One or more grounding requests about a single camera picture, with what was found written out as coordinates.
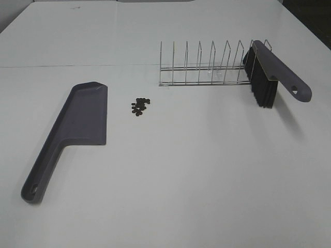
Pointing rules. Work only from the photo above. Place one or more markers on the pile of coffee beans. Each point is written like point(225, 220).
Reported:
point(139, 106)

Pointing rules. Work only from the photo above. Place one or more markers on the grey plastic dustpan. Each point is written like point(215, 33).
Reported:
point(81, 121)

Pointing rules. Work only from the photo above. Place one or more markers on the grey hand brush black bristles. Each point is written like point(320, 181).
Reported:
point(265, 70)

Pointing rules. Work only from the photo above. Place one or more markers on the chrome wire dish rack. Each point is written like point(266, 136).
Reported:
point(226, 68)

